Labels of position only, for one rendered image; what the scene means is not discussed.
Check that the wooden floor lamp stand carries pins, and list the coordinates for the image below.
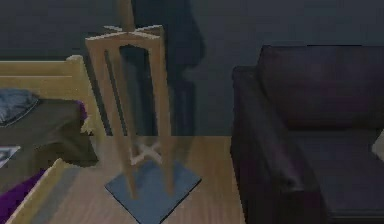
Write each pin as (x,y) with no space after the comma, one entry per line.
(162,100)

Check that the dark purple sofa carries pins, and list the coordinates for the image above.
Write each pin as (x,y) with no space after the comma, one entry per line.
(300,133)

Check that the grey pillow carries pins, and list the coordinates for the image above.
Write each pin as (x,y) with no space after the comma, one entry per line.
(15,103)

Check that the cream cushion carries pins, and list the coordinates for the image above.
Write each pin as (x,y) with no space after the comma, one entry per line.
(379,146)

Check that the white grey book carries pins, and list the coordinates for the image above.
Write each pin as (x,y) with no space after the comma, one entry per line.
(6,153)

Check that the wooden frame bed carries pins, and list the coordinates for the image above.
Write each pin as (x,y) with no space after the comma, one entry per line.
(50,133)

